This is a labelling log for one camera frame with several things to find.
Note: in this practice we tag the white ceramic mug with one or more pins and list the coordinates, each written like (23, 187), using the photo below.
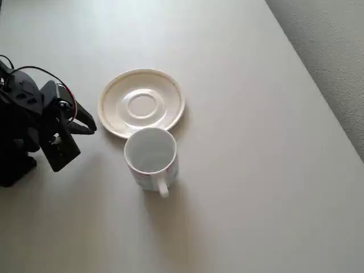
(150, 150)

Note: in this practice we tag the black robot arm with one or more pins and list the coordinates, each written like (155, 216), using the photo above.
(20, 94)

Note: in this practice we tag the white saucer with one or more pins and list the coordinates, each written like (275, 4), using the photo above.
(142, 103)

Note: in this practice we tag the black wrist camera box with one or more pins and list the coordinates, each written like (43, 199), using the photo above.
(61, 153)

